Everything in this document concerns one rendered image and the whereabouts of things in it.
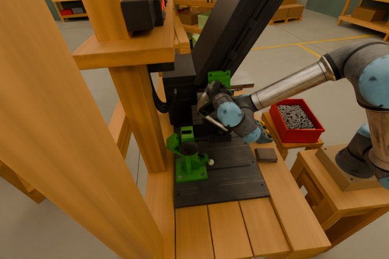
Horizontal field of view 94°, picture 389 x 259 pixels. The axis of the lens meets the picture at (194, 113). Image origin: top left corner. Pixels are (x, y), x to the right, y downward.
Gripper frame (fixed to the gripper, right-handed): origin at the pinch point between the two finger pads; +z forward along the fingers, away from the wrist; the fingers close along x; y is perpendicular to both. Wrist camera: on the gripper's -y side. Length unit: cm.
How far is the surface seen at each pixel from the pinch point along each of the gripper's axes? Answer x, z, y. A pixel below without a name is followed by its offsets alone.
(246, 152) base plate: -35.5, -9.9, -11.7
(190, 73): 11.7, 9.4, -1.1
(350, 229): -108, -28, -6
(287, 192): -48, -32, -8
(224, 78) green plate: -2.2, 2.4, 8.9
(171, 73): 19.3, 11.3, -7.9
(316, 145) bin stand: -76, 1, 16
